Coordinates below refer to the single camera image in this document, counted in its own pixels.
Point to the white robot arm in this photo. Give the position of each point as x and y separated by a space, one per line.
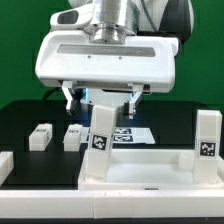
118 19

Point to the white desk top tray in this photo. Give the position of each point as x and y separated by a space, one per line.
150 169

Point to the fiducial marker sheet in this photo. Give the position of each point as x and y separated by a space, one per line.
133 135

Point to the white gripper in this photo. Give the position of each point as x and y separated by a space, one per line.
68 57

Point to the white left barrier block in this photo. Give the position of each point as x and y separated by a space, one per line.
6 165

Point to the white front barrier wall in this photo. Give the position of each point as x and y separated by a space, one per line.
111 204

